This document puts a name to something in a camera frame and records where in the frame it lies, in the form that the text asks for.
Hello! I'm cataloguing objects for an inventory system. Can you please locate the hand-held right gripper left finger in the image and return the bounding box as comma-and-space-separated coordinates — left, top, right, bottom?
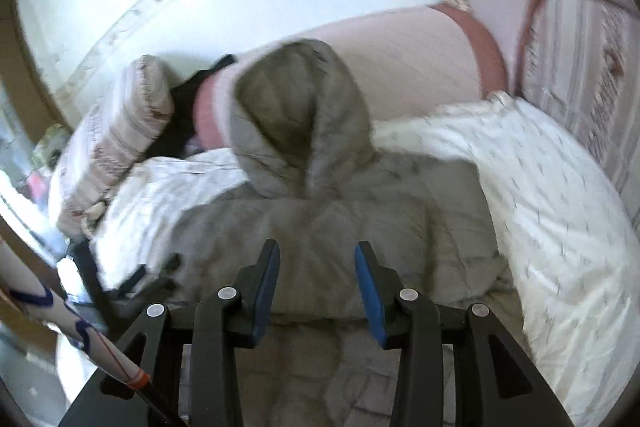
59, 239, 281, 427

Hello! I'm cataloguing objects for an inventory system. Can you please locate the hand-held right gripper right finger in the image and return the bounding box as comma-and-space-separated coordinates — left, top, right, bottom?
354, 241, 576, 427

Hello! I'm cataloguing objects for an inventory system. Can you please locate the grey-olive quilted puffer jacket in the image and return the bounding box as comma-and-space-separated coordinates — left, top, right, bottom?
170, 38, 512, 427

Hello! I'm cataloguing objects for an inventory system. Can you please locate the black cloth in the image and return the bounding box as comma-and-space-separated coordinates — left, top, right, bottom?
147, 54, 236, 158

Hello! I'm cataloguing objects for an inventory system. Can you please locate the white patterned bed sheet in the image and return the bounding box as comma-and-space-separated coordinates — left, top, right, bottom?
95, 99, 640, 427

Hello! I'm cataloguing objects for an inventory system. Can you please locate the small striped floral cushion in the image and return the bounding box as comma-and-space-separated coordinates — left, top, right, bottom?
50, 54, 176, 233

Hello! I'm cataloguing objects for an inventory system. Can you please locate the pink upholstered sofa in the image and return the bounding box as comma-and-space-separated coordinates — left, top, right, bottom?
192, 0, 636, 148

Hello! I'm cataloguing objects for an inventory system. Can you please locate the large striped floral cushion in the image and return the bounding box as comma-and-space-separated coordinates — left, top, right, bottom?
520, 0, 640, 208

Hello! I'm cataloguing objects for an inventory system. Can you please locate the black frame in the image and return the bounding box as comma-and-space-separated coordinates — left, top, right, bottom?
70, 239, 181, 338

